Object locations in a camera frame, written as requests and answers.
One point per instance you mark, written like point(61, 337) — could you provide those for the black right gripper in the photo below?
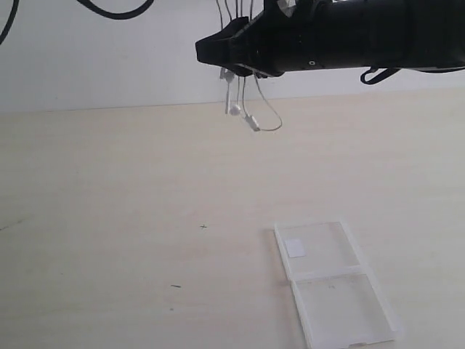
point(311, 35)

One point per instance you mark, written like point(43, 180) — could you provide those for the white wired earphones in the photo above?
point(238, 108)

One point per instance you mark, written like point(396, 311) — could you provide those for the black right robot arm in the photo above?
point(424, 36)

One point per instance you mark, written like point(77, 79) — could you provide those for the clear plastic hinged case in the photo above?
point(336, 293)

